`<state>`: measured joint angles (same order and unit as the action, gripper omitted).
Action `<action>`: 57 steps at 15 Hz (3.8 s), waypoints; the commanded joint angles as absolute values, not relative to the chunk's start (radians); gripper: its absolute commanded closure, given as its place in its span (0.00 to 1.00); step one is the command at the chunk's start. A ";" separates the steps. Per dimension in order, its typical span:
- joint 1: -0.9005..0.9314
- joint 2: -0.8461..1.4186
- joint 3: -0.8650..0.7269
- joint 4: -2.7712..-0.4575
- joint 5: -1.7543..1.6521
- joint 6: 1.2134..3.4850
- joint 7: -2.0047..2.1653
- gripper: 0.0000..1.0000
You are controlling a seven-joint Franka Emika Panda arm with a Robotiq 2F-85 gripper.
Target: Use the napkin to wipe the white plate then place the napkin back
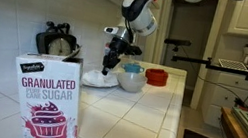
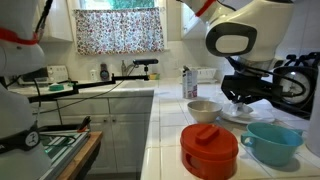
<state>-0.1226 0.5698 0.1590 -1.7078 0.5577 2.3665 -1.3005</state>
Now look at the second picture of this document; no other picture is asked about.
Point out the wooden table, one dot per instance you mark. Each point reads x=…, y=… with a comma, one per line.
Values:
x=85, y=153

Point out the white upper cabinets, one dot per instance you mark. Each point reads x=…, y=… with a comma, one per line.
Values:
x=58, y=23

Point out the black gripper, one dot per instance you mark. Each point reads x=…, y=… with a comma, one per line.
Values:
x=246, y=86

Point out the black clock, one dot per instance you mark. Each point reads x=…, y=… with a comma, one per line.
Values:
x=290, y=81

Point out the white toaster oven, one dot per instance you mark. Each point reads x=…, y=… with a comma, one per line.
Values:
x=56, y=73

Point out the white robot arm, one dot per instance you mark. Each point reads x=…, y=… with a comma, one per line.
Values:
x=260, y=33

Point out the white bowl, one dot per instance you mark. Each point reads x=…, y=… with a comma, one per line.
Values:
x=204, y=111

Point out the green sponge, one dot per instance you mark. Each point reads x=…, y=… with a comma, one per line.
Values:
x=56, y=88

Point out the dark soap bottle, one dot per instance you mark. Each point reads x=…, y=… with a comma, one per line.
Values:
x=104, y=73

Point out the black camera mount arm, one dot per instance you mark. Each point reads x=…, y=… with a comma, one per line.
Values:
x=130, y=78

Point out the grey green equipment box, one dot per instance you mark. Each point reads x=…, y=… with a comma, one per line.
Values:
x=63, y=153

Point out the white dish rack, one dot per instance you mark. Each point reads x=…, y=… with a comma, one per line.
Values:
x=205, y=73

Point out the red pot with lid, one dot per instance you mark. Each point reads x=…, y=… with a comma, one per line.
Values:
x=208, y=153

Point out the window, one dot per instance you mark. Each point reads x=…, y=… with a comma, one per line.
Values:
x=126, y=3

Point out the metal faucet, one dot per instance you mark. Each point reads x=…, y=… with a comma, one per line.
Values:
x=123, y=68

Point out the black stereo camera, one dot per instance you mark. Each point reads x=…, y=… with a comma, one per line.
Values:
x=145, y=61

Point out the white cabinets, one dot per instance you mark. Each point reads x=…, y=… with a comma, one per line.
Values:
x=130, y=133
x=58, y=23

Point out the white lower cabinets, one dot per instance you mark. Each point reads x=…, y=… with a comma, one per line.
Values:
x=130, y=133

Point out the yellow sponge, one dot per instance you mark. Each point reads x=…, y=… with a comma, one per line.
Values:
x=154, y=76

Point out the white wall cabinet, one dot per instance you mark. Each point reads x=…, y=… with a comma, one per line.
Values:
x=191, y=23

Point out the floral window curtain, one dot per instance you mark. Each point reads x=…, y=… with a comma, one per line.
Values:
x=116, y=31

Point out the white plate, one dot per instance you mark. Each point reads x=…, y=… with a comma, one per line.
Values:
x=263, y=116

